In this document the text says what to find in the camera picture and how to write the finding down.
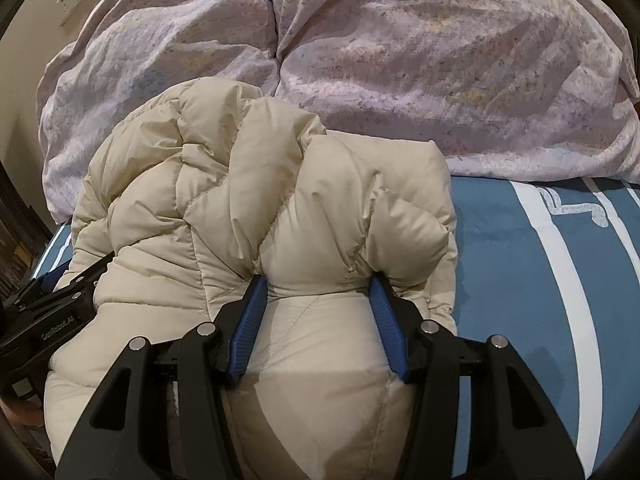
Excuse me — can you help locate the lilac floral duvet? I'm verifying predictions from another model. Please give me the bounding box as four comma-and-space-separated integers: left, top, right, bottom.
37, 0, 639, 222

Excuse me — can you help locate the beige quilted down jacket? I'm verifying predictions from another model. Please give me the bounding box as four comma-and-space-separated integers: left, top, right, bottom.
43, 78, 458, 479

